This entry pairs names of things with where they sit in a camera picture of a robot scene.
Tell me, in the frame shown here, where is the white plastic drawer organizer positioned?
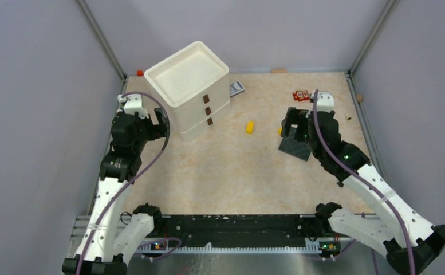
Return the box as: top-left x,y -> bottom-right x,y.
144,41 -> 231,141

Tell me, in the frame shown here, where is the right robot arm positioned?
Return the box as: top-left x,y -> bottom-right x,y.
281,107 -> 445,274

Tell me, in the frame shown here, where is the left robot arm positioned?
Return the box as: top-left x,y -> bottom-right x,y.
61,108 -> 170,274

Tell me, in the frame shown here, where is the dark green building baseplate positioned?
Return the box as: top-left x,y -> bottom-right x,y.
278,127 -> 311,161

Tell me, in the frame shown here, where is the yellow rectangular toy block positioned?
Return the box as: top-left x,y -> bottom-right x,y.
246,121 -> 255,135

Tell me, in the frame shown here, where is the blue playing card deck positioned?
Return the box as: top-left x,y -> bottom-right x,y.
229,81 -> 246,97

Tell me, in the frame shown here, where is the wooden peg on frame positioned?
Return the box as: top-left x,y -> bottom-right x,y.
356,94 -> 364,103

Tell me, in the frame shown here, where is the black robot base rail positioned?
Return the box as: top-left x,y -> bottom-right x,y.
148,214 -> 346,249

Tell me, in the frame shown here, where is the wooden block at wall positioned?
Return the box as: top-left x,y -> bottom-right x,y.
270,68 -> 288,74

